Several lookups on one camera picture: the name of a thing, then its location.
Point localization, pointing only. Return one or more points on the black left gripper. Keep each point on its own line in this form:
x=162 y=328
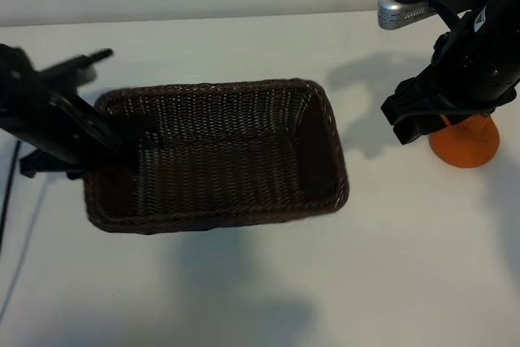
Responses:
x=89 y=135

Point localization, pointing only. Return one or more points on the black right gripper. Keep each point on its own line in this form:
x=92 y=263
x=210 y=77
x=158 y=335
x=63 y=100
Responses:
x=467 y=83

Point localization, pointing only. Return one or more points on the orange fruit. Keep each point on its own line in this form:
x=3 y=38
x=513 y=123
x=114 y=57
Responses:
x=465 y=148

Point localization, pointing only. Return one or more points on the dark brown woven wicker basket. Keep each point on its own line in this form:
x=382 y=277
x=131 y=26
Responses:
x=227 y=168

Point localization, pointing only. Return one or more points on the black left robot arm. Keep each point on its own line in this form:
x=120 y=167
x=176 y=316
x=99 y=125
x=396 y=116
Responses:
x=24 y=107

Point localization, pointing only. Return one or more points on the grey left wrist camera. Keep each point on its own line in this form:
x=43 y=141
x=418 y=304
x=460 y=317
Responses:
x=87 y=75

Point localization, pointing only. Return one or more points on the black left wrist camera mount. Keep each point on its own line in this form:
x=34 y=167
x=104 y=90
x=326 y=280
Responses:
x=73 y=62

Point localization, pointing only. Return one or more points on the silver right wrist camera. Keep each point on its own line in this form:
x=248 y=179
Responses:
x=400 y=11

